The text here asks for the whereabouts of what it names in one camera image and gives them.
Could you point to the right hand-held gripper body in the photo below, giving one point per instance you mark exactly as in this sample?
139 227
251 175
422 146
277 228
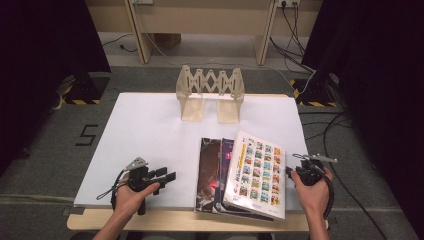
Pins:
310 173

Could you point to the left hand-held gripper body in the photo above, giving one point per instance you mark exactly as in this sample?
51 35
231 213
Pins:
138 178

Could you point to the white book with picture grid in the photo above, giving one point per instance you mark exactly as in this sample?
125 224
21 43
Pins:
258 173

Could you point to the dark glossy magazine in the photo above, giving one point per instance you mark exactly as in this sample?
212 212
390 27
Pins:
208 166

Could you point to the purple cover book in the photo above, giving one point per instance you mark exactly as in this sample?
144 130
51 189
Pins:
225 156

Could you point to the beige expandable book rack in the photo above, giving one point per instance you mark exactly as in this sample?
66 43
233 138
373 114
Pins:
193 110

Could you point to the person's left hand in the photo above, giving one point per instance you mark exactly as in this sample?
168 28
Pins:
130 200

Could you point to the person's right hand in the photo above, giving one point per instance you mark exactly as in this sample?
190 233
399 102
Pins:
315 196

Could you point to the black stand base striped tape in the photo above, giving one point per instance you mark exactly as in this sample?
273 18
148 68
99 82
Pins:
316 91
85 90

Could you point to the black curtain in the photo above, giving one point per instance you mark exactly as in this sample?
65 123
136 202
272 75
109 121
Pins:
40 66
383 83

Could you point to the brown cardboard box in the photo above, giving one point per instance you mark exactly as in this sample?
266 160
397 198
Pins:
168 40

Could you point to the beige wooden desk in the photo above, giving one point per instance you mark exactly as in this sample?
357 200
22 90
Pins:
206 16

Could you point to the white wall socket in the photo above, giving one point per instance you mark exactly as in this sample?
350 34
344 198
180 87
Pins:
288 2

